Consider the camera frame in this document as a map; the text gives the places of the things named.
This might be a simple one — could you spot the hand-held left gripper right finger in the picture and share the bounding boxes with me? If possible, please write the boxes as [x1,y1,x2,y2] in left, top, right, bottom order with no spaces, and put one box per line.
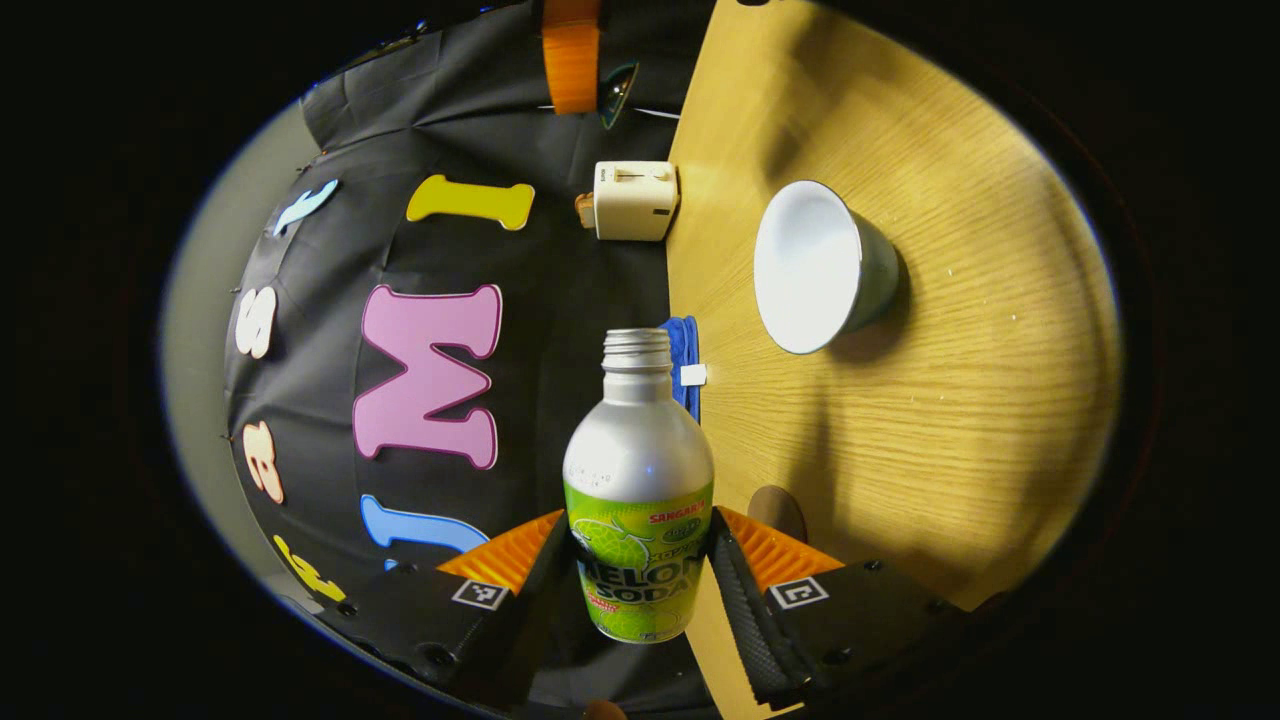
[703,505,986,713]

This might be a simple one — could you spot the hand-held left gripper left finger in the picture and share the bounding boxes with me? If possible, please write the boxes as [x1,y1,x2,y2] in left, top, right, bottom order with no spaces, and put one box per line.
[290,508,576,716]

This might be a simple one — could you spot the round brown coaster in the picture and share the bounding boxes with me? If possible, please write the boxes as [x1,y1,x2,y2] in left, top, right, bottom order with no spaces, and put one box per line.
[748,485,808,546]

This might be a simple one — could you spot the silver green water bottle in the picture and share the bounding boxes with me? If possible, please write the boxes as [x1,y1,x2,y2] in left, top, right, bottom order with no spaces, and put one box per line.
[562,328,716,644]

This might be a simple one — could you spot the teal teacup white inside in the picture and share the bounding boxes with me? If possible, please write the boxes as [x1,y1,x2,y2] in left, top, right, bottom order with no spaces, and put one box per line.
[753,180,901,356]

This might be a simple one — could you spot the white toaster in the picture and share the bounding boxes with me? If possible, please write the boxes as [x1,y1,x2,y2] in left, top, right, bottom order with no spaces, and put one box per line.
[594,160,679,242]

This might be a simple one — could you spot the blue folded towel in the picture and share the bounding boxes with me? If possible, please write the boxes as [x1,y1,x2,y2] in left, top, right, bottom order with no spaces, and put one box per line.
[660,316,707,423]

